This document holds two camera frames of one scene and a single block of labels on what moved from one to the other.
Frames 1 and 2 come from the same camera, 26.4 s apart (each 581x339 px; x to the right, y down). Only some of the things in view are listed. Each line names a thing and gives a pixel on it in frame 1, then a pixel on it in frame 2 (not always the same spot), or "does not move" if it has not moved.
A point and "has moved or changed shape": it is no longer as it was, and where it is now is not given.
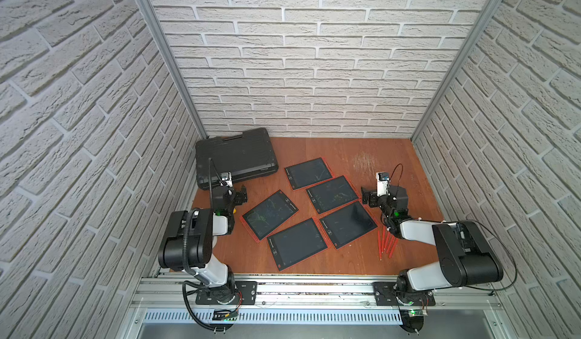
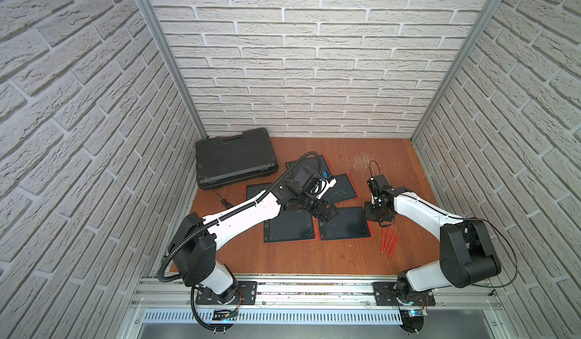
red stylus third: [388, 243] does not move
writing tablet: [296, 244] to [289, 226]
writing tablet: [331, 194] does not move
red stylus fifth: [393, 248] does not move
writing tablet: [347, 225] has moved or changed shape
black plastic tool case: [245, 156] does not move
